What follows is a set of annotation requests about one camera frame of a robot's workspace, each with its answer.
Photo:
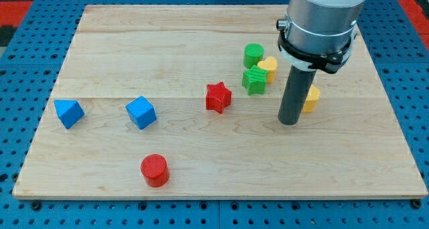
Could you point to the yellow heart block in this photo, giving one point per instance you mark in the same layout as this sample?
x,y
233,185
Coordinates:
x,y
271,65

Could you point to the green star block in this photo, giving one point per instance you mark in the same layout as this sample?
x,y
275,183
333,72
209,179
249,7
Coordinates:
x,y
255,80

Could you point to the green cylinder block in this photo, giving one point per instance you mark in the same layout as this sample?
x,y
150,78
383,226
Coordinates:
x,y
253,53

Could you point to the blue triangular prism block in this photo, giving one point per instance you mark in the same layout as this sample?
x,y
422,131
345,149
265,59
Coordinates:
x,y
69,112

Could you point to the blue cube block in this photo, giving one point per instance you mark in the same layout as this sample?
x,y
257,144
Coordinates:
x,y
141,112

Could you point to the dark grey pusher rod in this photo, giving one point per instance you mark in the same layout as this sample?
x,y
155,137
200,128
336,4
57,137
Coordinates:
x,y
296,91

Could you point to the red cylinder block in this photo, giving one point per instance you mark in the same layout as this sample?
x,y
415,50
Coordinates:
x,y
154,169

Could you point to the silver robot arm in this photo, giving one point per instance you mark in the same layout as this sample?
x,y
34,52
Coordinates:
x,y
318,34

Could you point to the red star block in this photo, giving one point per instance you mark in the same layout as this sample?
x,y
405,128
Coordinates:
x,y
218,97

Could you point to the yellow hexagon block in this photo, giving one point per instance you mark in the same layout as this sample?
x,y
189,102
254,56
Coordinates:
x,y
311,99

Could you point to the wooden board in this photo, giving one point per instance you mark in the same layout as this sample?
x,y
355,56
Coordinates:
x,y
349,148

